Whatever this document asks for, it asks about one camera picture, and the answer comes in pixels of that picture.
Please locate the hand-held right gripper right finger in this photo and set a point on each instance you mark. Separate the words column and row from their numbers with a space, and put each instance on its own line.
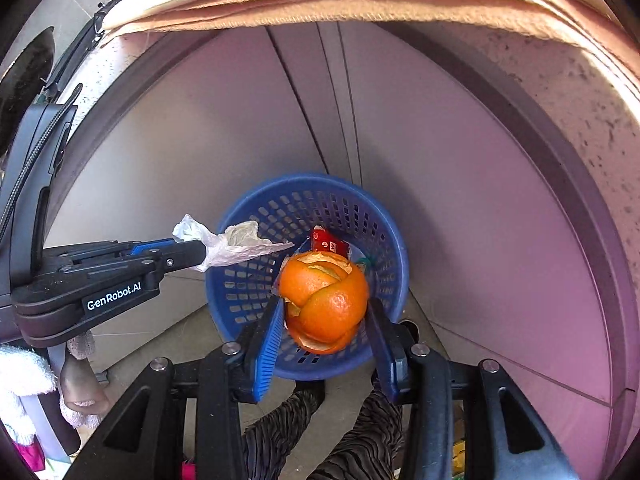
column 382, row 355

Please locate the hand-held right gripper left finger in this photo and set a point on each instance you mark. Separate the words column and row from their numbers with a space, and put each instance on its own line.
column 267, row 355

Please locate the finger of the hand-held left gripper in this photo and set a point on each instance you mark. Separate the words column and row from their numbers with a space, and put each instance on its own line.
column 160, row 246
column 182, row 260

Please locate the white plastic wrapper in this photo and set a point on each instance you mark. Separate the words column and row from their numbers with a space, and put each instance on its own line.
column 225, row 252

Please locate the orange peel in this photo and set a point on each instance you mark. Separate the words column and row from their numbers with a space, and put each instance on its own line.
column 330, row 310

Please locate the blue plastic basket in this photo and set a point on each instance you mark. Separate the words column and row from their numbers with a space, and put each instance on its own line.
column 260, row 220

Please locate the red carton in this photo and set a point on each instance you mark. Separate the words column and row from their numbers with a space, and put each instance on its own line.
column 327, row 244

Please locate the person's left forearm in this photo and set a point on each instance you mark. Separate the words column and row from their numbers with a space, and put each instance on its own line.
column 25, row 385

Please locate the person's left hand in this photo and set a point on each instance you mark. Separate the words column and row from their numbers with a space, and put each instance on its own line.
column 82, row 385

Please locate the person's left leg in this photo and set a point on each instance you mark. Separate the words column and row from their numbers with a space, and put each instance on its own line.
column 280, row 430

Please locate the person's leg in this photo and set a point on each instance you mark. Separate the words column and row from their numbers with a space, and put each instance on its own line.
column 365, row 440
column 280, row 430

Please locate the person's right leg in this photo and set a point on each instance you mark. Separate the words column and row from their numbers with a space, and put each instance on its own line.
column 365, row 440

